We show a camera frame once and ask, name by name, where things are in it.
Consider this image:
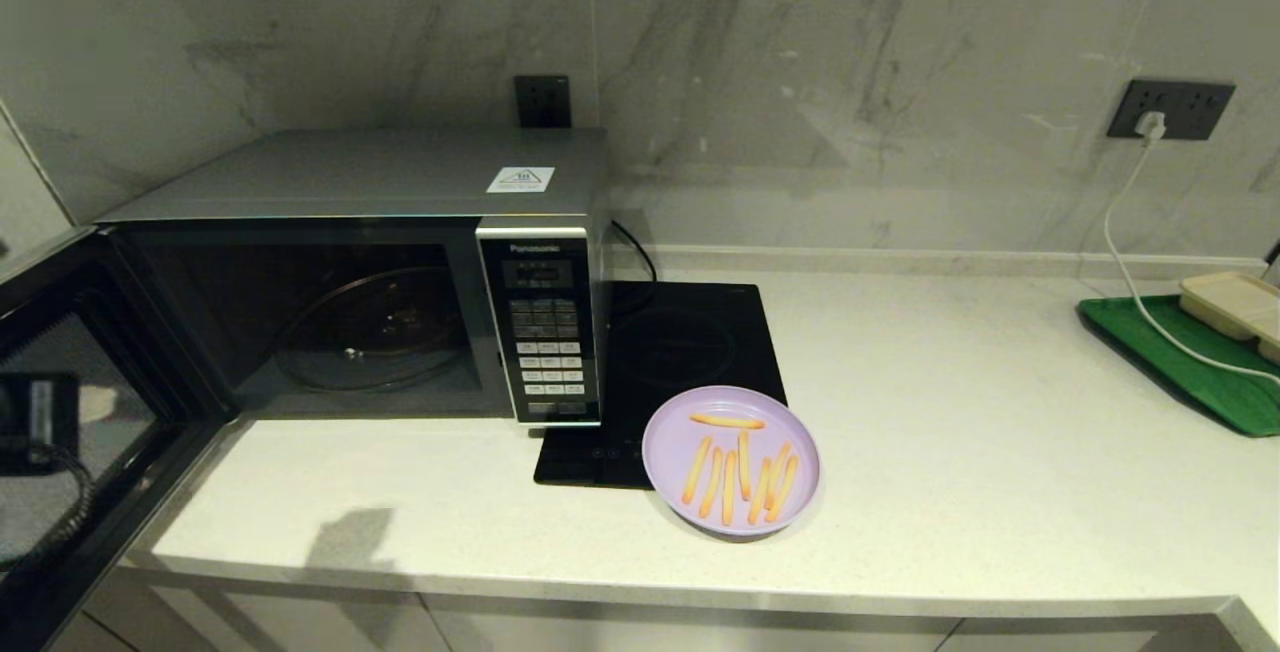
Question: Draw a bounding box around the beige lunch box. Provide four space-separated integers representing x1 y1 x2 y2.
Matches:
1180 271 1280 365

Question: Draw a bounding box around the black induction cooktop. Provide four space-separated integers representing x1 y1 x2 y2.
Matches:
533 281 789 490

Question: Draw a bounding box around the small black wall socket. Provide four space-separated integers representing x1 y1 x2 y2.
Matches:
514 75 573 129

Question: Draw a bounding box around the silver Panasonic microwave oven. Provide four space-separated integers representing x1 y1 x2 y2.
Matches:
97 128 613 428

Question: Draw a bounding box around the black glass microwave door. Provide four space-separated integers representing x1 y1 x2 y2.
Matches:
0 227 241 652

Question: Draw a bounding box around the wide black wall socket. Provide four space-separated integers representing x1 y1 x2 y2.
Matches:
1107 80 1237 141

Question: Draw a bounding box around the purple plastic plate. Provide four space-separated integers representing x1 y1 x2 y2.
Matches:
642 385 822 538

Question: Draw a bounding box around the green plastic tray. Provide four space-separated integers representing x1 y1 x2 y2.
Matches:
1077 294 1280 438

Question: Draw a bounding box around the white power cable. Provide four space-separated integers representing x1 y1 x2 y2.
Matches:
1103 137 1280 383

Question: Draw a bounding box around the white warning sticker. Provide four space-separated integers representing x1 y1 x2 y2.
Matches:
487 166 555 194

